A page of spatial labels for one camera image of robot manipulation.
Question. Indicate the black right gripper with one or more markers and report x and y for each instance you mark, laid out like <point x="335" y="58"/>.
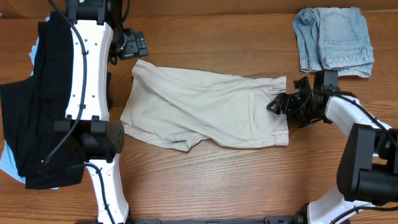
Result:
<point x="296" y="104"/>

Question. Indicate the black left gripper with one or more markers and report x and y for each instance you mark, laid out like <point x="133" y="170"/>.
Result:
<point x="135" y="47"/>

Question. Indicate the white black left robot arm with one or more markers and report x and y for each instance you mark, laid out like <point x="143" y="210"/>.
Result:
<point x="99" y="38"/>

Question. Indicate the beige khaki shorts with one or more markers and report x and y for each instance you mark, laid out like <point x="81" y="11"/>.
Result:
<point x="178" y="108"/>

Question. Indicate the folded light blue jeans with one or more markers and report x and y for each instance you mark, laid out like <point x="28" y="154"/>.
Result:
<point x="332" y="38"/>

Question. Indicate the light blue garment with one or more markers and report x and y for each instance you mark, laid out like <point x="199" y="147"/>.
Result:
<point x="9" y="161"/>

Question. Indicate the black garment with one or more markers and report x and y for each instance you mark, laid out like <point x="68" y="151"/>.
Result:
<point x="60" y="162"/>

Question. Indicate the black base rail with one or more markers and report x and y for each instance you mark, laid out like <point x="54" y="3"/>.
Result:
<point x="211" y="221"/>

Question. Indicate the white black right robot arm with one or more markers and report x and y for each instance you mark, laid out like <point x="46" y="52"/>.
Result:
<point x="366" y="178"/>

